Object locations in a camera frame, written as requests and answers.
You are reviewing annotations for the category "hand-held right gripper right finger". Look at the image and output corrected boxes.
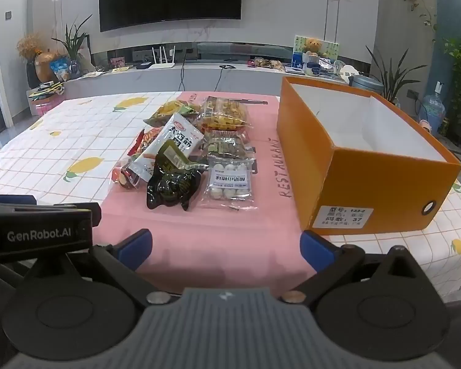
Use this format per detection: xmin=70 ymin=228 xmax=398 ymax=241
xmin=280 ymin=231 xmax=433 ymax=310

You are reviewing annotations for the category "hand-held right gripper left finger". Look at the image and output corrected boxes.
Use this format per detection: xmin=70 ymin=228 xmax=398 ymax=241
xmin=21 ymin=228 xmax=173 ymax=309

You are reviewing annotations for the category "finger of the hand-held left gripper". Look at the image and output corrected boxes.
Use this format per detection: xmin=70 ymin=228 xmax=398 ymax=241
xmin=75 ymin=202 xmax=102 ymax=228

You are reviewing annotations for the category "orange cardboard box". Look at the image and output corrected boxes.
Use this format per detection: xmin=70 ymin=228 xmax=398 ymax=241
xmin=277 ymin=76 xmax=461 ymax=236

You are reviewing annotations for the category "clear bag of yellow puffs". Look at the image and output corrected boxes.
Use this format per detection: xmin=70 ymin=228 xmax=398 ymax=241
xmin=198 ymin=97 xmax=252 ymax=133

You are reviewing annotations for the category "clear packet of brown snacks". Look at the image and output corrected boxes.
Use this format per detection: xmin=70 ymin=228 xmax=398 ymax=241
xmin=202 ymin=130 xmax=256 ymax=160

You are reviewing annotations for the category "pile of wrapped snacks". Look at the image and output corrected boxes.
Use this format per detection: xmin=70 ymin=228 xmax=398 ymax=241
xmin=248 ymin=57 xmax=285 ymax=71

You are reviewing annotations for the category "dark green vacuum-packed snack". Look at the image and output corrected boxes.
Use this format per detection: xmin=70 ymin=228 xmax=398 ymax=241
xmin=146 ymin=139 xmax=210 ymax=213

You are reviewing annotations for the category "white lemon print tablecloth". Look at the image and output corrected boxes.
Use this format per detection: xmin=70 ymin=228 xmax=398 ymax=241
xmin=0 ymin=91 xmax=461 ymax=304

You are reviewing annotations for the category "pink printed placemat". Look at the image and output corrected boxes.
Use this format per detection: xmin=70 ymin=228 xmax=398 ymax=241
xmin=92 ymin=91 xmax=331 ymax=289

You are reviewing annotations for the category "red fries snack packet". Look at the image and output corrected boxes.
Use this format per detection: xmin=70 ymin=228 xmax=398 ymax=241
xmin=111 ymin=128 xmax=167 ymax=191

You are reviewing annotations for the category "white snack packet red label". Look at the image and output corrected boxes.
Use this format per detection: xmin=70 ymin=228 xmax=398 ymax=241
xmin=128 ymin=113 xmax=204 ymax=187

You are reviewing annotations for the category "clear packet of white balls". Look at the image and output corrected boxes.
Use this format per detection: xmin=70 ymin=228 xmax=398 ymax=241
xmin=198 ymin=156 xmax=260 ymax=211

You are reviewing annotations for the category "brown cardboard carton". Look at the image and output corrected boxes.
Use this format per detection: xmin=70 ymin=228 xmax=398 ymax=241
xmin=29 ymin=96 xmax=62 ymax=116

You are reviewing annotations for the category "stack of yellow black items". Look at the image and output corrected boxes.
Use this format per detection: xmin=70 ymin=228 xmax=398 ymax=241
xmin=27 ymin=81 xmax=65 ymax=99

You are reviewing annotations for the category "blue snack bag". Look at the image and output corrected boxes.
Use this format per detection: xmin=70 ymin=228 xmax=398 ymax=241
xmin=50 ymin=57 xmax=70 ymax=82

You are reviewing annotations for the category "dark tall vase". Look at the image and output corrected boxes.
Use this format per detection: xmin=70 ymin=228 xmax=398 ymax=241
xmin=26 ymin=59 xmax=41 ymax=89

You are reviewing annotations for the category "golden pumpkin vase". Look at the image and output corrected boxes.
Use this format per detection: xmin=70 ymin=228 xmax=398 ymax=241
xmin=34 ymin=50 xmax=64 ymax=83

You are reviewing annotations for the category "white router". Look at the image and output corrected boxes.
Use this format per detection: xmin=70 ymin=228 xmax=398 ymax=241
xmin=148 ymin=45 xmax=177 ymax=70

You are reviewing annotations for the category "green plant in glass vase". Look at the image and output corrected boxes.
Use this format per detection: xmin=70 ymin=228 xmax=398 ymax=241
xmin=52 ymin=14 xmax=95 ymax=79

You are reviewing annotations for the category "grey lidded pot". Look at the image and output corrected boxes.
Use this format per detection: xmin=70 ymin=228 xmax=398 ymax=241
xmin=351 ymin=75 xmax=385 ymax=95

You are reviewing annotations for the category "white round labelled roll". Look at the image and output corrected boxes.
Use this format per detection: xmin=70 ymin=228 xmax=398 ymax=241
xmin=340 ymin=65 xmax=360 ymax=84

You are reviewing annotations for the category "dried flower bouquet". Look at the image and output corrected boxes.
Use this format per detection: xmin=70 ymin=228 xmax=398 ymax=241
xmin=16 ymin=33 xmax=43 ymax=60

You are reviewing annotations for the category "blue water jug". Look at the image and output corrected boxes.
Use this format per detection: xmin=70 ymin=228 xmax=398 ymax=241
xmin=419 ymin=82 xmax=446 ymax=131

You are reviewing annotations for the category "long-leaf potted plant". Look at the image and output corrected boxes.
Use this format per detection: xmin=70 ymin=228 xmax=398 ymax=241
xmin=365 ymin=44 xmax=412 ymax=103

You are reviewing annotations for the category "green bag of ring snacks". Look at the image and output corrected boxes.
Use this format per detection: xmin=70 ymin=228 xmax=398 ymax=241
xmin=143 ymin=100 xmax=200 ymax=127

